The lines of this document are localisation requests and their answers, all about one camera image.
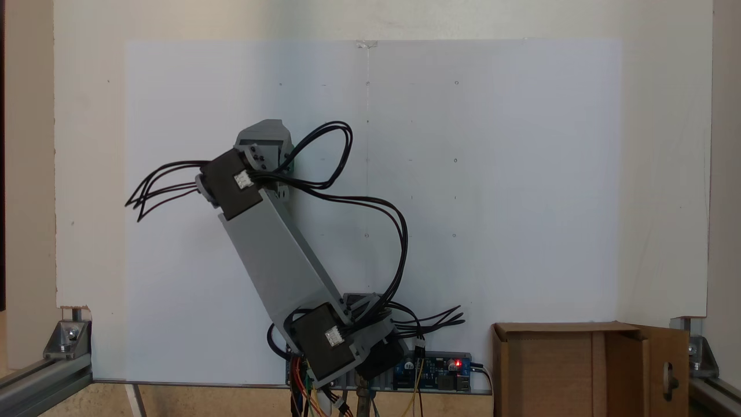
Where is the long yellow wire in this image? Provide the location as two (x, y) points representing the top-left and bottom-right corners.
(402, 356), (426, 417)

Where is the circuit board with jumper wires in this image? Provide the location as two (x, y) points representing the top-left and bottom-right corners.
(285, 352), (307, 387)

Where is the orange jumper wire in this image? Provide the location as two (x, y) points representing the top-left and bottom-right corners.
(298, 371), (322, 417)

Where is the aluminium frame post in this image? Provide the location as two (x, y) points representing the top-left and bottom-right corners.
(0, 352), (93, 417)
(689, 375), (741, 417)

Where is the black table cable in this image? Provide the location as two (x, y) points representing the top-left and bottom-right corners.
(471, 362), (494, 396)
(266, 321), (293, 359)

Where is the open cardboard box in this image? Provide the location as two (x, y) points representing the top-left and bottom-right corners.
(492, 321), (691, 417)

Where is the grey board mounting plate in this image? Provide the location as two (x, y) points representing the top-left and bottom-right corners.
(287, 379), (493, 396)

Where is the metal corner bracket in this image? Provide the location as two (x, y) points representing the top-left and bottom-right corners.
(670, 316), (720, 378)
(43, 307), (92, 360)

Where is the red jumper wire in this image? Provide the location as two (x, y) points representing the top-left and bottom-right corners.
(292, 356), (307, 417)

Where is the black motor cable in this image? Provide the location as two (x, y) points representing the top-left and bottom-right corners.
(126, 161), (210, 222)
(387, 304), (467, 341)
(249, 174), (409, 334)
(278, 122), (354, 189)

